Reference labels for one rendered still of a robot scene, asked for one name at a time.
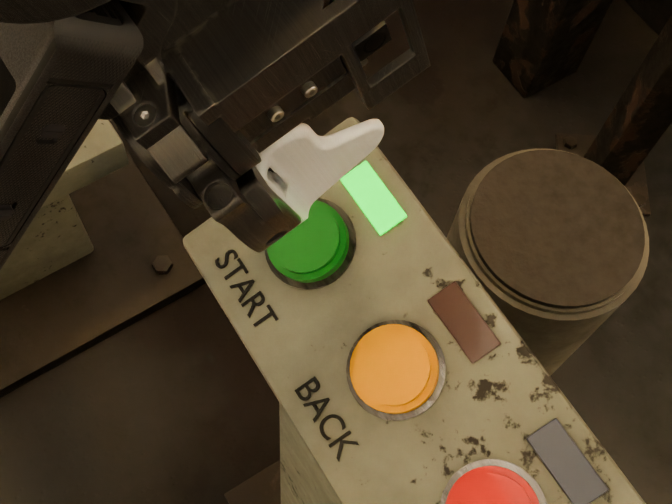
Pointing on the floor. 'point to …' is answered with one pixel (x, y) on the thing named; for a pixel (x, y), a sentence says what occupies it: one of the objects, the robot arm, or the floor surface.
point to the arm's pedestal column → (88, 274)
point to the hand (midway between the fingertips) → (267, 203)
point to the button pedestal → (502, 424)
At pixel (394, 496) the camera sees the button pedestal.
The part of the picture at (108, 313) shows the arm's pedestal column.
